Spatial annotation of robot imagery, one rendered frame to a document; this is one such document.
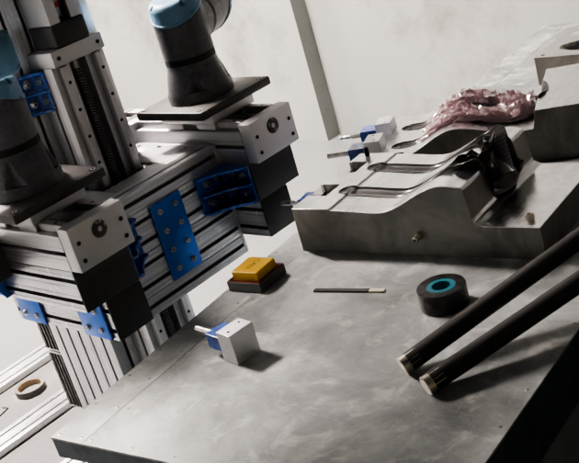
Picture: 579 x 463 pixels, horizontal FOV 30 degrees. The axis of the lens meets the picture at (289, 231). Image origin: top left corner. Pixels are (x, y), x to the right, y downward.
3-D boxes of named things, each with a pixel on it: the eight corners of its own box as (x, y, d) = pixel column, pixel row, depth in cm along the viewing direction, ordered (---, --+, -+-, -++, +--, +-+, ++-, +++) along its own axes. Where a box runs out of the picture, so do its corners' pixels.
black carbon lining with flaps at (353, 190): (335, 205, 203) (323, 159, 199) (378, 170, 214) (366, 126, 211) (502, 206, 182) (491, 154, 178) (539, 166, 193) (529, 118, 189)
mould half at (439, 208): (302, 250, 205) (284, 187, 200) (370, 192, 223) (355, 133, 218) (546, 260, 174) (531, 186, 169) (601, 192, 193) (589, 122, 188)
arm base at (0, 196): (-25, 202, 210) (-44, 156, 206) (36, 170, 219) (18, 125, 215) (17, 207, 199) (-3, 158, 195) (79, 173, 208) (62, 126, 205)
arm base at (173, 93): (156, 107, 240) (142, 65, 236) (203, 83, 250) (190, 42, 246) (200, 107, 230) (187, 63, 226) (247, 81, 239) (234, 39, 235)
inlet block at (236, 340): (190, 349, 180) (180, 321, 178) (212, 334, 183) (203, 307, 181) (238, 365, 170) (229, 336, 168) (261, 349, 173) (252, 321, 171)
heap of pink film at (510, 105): (413, 147, 224) (404, 112, 221) (428, 118, 239) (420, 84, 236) (537, 129, 214) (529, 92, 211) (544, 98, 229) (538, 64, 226)
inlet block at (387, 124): (340, 153, 243) (334, 131, 241) (346, 145, 247) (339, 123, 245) (394, 144, 238) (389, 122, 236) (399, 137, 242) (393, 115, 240)
